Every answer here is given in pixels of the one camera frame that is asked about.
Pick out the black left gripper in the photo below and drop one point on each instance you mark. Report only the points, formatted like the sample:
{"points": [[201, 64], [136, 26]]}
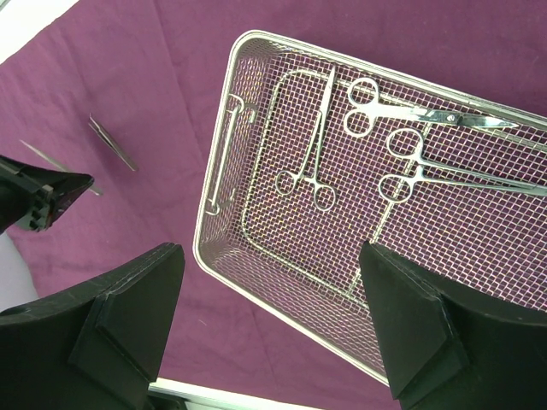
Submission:
{"points": [[34, 198]]}

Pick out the purple cloth wrap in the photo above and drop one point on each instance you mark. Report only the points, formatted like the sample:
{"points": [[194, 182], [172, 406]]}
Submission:
{"points": [[152, 73]]}

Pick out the steel forceps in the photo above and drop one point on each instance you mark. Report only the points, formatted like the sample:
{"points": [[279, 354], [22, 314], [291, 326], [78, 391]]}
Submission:
{"points": [[374, 109], [416, 155]]}

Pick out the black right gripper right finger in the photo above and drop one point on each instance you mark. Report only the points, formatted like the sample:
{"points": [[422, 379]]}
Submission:
{"points": [[445, 345]]}

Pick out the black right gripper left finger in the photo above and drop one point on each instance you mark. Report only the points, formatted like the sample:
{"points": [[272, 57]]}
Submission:
{"points": [[96, 345]]}

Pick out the steel surgical scissors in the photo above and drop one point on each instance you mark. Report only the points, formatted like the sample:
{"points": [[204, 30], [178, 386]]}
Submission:
{"points": [[286, 181]]}

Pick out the steel tweezers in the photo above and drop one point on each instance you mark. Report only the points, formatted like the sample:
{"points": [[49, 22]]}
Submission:
{"points": [[59, 166], [110, 141]]}

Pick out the wire mesh instrument tray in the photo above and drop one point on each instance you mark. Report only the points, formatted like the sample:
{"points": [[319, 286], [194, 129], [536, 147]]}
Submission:
{"points": [[301, 264]]}

